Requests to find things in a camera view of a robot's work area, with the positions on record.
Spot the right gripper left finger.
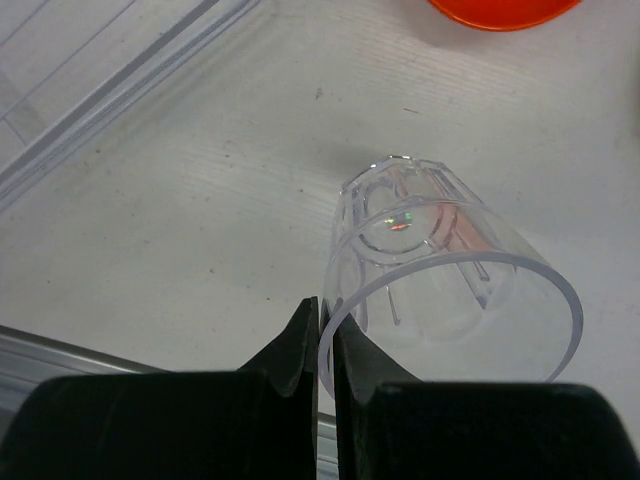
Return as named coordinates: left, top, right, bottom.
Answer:
left=0, top=295, right=320, bottom=480

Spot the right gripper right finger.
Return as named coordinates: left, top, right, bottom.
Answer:
left=334, top=324, right=639, bottom=479

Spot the clear glass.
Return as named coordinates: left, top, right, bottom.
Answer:
left=318, top=155, right=584, bottom=391

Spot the orange bowl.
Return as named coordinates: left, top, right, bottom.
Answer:
left=429, top=0, right=580, bottom=32

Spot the clear wire dish rack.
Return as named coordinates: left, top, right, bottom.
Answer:
left=1, top=1, right=256, bottom=207

